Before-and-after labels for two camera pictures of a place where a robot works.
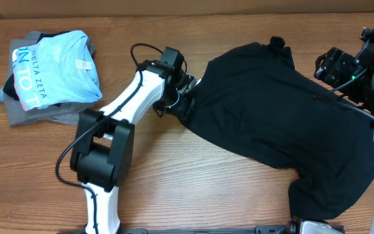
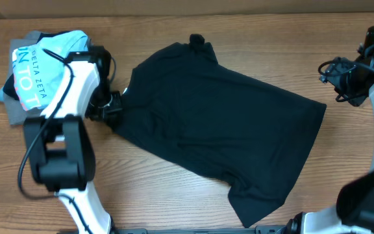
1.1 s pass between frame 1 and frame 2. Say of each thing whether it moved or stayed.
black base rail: stayed
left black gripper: moved
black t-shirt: moved
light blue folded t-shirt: stayed
